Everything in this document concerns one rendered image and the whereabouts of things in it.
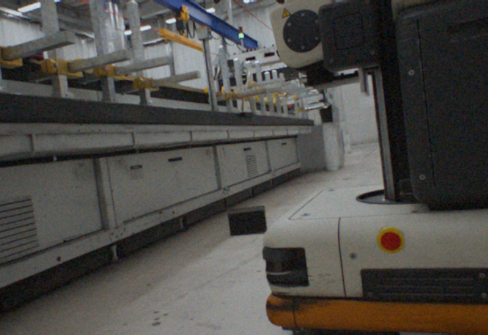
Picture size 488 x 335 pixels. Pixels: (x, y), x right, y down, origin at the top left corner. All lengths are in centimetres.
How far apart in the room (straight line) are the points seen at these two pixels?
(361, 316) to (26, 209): 124
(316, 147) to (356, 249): 479
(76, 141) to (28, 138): 20
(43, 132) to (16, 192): 30
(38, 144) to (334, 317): 103
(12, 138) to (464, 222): 121
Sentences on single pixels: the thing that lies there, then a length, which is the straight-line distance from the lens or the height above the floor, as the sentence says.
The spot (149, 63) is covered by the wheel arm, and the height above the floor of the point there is 83.
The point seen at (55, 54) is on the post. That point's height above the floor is 85.
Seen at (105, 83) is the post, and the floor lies 78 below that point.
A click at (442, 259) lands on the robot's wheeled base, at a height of 20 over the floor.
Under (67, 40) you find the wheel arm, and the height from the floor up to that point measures 80.
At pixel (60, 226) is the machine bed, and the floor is 24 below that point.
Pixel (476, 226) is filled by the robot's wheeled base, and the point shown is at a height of 26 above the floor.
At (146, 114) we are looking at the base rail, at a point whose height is 66.
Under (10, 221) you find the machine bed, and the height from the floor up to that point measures 31.
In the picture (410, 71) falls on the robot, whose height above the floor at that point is 56.
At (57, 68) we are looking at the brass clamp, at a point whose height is 80.
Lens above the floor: 46
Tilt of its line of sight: 3 degrees down
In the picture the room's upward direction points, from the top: 7 degrees counter-clockwise
